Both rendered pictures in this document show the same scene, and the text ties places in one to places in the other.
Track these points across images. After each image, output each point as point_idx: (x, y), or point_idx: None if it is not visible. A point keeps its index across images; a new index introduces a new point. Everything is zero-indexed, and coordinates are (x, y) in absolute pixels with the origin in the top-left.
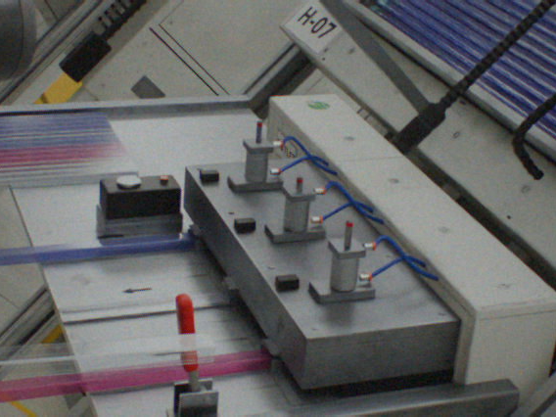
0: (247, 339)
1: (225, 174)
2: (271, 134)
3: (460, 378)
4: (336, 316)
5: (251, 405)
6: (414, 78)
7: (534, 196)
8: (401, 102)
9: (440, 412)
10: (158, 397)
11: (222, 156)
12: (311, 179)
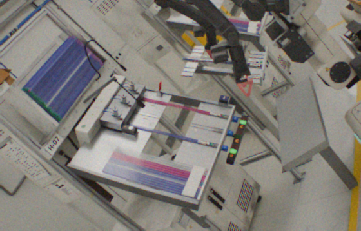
0: None
1: (117, 119)
2: (89, 136)
3: None
4: (138, 86)
5: (151, 94)
6: (74, 109)
7: (99, 80)
8: (79, 110)
9: None
10: (160, 99)
11: (95, 148)
12: (106, 113)
